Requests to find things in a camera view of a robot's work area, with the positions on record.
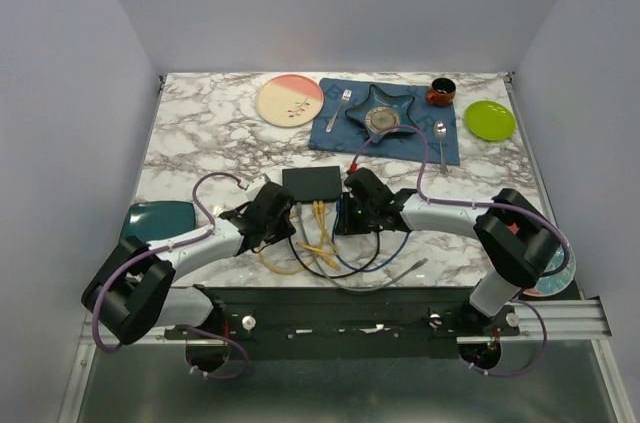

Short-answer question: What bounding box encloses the yellow ethernet cable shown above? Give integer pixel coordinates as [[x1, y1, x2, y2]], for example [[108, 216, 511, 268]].
[[296, 199, 337, 261], [257, 199, 342, 276]]

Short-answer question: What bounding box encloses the blue ethernet cable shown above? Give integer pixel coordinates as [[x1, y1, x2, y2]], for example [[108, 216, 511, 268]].
[[335, 200, 412, 273]]

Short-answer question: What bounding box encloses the dark grey network switch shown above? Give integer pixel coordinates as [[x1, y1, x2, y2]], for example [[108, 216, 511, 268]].
[[282, 166, 342, 203]]

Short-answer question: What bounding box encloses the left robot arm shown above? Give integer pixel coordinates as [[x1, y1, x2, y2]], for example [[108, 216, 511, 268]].
[[81, 182, 295, 353]]

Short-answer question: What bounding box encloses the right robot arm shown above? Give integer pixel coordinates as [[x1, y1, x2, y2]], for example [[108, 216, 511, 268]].
[[345, 168, 570, 335]]

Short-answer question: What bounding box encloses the blue cloth placemat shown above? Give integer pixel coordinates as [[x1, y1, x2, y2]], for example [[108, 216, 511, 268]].
[[309, 78, 460, 166]]

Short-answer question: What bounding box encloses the blue star shaped dish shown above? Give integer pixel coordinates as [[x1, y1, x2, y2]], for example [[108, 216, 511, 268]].
[[345, 84, 417, 142]]

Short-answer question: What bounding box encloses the silver spoon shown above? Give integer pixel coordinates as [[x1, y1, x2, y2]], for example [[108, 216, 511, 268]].
[[433, 121, 448, 175]]

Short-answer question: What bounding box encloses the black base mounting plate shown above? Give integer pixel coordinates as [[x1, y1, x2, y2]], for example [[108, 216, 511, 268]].
[[164, 285, 586, 362]]

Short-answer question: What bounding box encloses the teal square plate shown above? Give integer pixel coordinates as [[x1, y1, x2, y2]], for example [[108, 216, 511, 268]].
[[120, 201, 196, 242]]

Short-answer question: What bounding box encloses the pink cream round plate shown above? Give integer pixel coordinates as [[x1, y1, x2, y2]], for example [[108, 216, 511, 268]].
[[254, 74, 324, 128]]

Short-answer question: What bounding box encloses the silver fork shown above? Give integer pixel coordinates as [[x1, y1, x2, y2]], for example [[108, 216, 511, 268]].
[[325, 89, 352, 133]]

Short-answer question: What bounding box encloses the orange brown mug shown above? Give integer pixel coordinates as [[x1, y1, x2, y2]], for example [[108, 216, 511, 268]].
[[426, 77, 457, 107]]

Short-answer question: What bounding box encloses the green round plate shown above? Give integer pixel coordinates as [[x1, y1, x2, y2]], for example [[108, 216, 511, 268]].
[[464, 100, 516, 142]]

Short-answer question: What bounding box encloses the red teal patterned plate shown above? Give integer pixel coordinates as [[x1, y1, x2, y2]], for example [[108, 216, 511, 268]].
[[522, 246, 577, 298]]

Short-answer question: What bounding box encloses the black power cable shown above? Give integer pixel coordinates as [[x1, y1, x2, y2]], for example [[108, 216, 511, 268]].
[[288, 230, 382, 280]]

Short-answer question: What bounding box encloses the grey ethernet cable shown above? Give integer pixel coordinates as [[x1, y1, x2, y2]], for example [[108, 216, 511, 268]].
[[292, 202, 429, 292]]

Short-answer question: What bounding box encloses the aluminium rail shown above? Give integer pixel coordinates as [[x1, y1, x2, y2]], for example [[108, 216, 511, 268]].
[[456, 300, 612, 344]]

